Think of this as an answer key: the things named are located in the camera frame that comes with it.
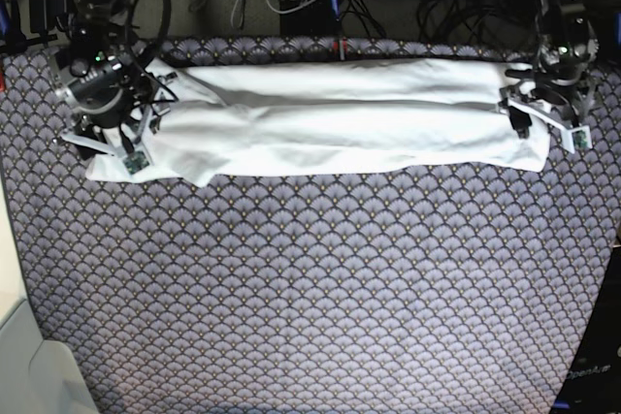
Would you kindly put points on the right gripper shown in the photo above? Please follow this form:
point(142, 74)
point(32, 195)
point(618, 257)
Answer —
point(125, 142)

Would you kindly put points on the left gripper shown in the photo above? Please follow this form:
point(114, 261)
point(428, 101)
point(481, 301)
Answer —
point(561, 103)

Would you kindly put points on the white T-shirt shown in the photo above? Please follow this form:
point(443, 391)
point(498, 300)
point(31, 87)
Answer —
point(356, 117)

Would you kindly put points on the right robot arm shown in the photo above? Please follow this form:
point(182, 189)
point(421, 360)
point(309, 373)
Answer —
point(102, 76)

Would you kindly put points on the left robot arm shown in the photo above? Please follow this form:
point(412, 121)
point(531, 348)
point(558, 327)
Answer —
point(566, 40)

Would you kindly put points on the patterned grey fan tablecloth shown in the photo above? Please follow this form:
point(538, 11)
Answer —
point(450, 289)

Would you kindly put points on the red clip at table edge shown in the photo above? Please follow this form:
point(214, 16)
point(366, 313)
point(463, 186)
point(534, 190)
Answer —
point(340, 48)

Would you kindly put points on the black OpenArm base panel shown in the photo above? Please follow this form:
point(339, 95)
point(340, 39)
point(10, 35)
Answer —
point(593, 381)

